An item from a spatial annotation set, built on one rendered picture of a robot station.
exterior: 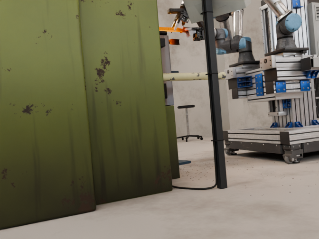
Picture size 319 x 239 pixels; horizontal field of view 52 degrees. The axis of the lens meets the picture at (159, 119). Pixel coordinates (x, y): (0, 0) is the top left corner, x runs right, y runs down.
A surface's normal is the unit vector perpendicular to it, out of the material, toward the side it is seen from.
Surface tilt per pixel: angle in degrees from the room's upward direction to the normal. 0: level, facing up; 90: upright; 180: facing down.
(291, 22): 96
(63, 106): 90
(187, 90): 90
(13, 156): 90
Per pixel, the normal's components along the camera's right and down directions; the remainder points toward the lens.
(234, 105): 0.36, -0.03
